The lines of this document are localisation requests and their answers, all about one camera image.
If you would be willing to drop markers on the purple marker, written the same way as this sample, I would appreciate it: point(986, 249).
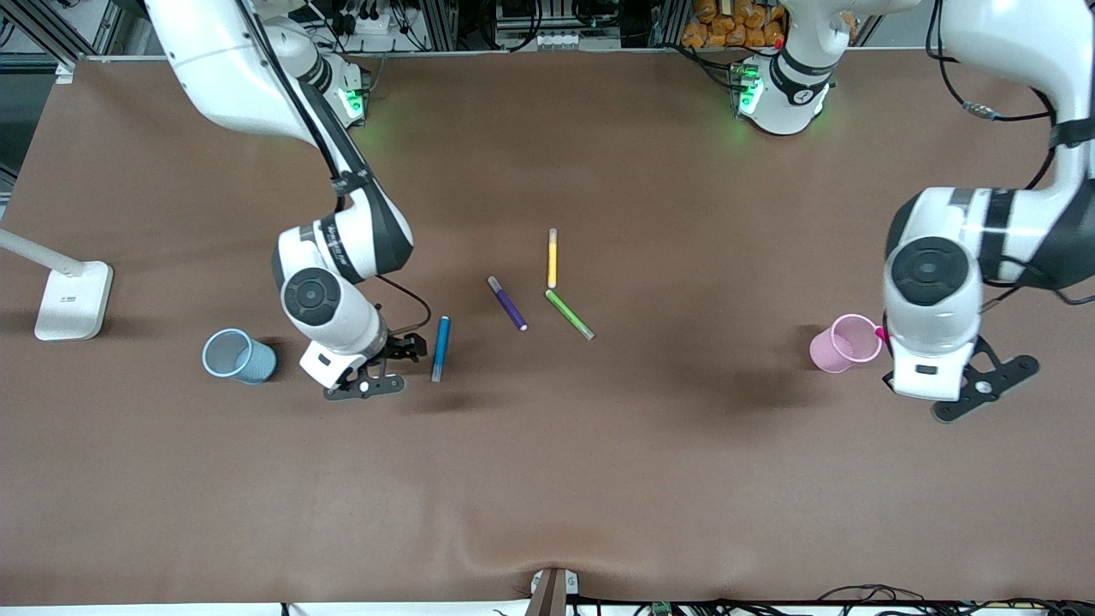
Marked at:
point(509, 306)

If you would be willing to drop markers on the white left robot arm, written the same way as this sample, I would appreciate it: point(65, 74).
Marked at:
point(928, 282)

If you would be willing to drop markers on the blue mesh cup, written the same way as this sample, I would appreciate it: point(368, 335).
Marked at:
point(248, 364)

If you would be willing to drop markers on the blue marker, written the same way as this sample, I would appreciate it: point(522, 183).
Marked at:
point(440, 342)

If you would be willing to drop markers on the green marker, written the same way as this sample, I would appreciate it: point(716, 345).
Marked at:
point(566, 312)

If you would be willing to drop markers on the aluminium frame post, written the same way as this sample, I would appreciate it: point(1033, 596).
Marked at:
point(669, 21)
point(438, 21)

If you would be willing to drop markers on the yellow marker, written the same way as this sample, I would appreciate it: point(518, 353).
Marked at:
point(553, 261)

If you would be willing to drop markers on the white connector strip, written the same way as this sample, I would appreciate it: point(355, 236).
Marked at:
point(560, 39)

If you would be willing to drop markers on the metal table corner bracket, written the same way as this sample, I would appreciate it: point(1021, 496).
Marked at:
point(64, 73)

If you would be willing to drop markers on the pink mesh cup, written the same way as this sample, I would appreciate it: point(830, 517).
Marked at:
point(830, 351)

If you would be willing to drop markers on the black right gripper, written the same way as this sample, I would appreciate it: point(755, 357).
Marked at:
point(399, 346)

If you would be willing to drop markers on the white power strip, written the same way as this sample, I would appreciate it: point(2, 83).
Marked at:
point(372, 26)

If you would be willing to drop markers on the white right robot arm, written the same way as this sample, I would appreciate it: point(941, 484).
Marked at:
point(248, 77)

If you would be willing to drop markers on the brown table cover mat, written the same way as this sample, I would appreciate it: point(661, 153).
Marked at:
point(547, 470)

